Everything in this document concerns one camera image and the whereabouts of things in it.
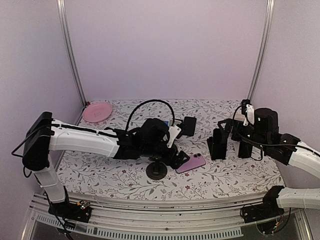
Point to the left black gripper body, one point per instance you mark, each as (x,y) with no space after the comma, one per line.
(151,150)

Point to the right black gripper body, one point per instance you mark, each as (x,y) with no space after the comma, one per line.
(257,138)

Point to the pink phone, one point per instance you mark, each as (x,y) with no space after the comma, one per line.
(196,160)

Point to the black phone front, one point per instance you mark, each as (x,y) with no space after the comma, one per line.
(219,144)

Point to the black phone blue case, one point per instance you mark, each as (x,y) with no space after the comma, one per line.
(244,150)

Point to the black round base stand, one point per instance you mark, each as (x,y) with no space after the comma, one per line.
(156,170)

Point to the white grey phone stand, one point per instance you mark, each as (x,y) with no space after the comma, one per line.
(175,122)

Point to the black phone teal edge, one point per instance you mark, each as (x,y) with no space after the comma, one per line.
(190,126)

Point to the black folding phone stand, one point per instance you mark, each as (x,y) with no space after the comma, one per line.
(209,142)

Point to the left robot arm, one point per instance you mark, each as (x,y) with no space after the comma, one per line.
(127,164)

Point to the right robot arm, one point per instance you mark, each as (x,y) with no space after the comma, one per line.
(300,163)

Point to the pink plate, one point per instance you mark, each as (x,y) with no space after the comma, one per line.
(97,112)

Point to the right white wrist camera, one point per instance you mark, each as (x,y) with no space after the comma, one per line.
(248,111)

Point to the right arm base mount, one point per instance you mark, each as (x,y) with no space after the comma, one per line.
(262,215)

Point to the front aluminium rail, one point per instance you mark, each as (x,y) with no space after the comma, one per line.
(209,219)

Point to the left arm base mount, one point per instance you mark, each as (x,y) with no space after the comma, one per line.
(80,211)

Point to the right aluminium frame post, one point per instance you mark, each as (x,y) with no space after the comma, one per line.
(262,48)

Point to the aluminium frame post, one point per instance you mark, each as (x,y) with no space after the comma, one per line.
(262,48)
(62,13)

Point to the left aluminium frame post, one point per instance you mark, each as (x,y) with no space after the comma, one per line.
(62,13)

